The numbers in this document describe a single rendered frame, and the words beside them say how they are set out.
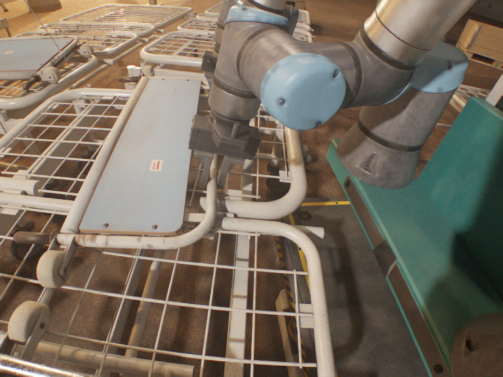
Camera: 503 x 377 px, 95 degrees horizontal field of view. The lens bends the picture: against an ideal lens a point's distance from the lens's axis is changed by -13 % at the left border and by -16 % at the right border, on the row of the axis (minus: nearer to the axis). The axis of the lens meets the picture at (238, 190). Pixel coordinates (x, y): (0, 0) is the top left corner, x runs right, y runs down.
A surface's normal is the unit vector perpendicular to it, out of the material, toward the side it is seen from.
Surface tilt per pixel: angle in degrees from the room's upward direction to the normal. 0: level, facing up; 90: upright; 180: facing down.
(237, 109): 91
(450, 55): 5
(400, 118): 90
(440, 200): 90
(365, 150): 70
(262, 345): 0
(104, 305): 0
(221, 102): 83
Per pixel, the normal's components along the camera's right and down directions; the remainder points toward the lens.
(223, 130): 0.26, -0.69
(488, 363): -0.87, -0.50
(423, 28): -0.24, 0.87
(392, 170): -0.16, 0.41
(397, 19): -0.78, 0.48
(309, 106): 0.30, 0.73
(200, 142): 0.05, 0.71
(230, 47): -0.87, 0.07
